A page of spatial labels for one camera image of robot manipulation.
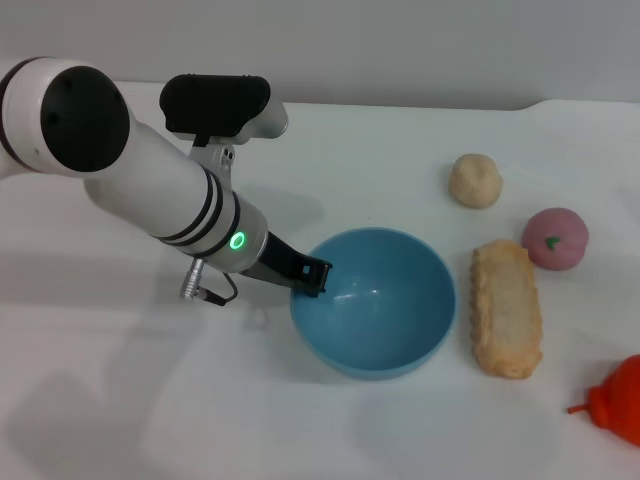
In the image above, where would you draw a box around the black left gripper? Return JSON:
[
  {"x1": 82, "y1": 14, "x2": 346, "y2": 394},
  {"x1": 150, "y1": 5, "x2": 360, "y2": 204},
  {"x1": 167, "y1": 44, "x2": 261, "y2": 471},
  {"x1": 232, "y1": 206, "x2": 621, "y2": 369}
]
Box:
[{"x1": 239, "y1": 232, "x2": 334, "y2": 300}]

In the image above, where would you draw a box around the blue bowl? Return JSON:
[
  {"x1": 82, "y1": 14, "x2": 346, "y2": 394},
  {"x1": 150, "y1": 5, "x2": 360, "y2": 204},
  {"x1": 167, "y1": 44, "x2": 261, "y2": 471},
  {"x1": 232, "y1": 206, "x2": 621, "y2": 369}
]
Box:
[{"x1": 289, "y1": 227, "x2": 458, "y2": 381}]

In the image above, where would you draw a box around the long rectangular toast bread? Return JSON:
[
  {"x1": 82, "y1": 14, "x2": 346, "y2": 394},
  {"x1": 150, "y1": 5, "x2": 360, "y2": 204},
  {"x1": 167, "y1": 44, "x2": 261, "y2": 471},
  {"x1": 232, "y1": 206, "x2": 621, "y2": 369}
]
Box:
[{"x1": 469, "y1": 238, "x2": 545, "y2": 381}]

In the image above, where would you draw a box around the beige round bun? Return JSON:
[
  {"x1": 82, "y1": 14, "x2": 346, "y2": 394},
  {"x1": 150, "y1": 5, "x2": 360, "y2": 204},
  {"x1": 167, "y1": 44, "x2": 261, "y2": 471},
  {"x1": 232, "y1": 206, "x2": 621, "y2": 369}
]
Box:
[{"x1": 448, "y1": 153, "x2": 503, "y2": 210}]

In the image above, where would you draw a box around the pink peach bun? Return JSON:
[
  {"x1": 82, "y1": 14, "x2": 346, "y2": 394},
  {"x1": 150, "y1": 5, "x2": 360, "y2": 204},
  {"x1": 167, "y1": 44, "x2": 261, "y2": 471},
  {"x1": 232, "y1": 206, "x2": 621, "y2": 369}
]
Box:
[{"x1": 521, "y1": 207, "x2": 590, "y2": 271}]

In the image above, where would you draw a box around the red orange plastic toy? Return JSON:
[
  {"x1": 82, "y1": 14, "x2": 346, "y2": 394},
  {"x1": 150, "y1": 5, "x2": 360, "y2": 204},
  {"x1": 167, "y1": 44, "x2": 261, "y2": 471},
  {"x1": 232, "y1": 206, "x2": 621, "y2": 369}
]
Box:
[{"x1": 567, "y1": 353, "x2": 640, "y2": 449}]

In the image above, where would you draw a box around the left arm connector cable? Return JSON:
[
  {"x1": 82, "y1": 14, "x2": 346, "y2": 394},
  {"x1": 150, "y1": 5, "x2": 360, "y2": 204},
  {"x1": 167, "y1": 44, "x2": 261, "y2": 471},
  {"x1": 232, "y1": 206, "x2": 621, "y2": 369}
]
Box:
[{"x1": 179, "y1": 257, "x2": 239, "y2": 307}]

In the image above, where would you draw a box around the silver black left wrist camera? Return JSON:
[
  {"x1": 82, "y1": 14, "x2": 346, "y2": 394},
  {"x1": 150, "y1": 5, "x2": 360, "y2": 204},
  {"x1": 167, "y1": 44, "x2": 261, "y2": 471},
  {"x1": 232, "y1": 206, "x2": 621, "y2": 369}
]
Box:
[{"x1": 159, "y1": 73, "x2": 290, "y2": 148}]

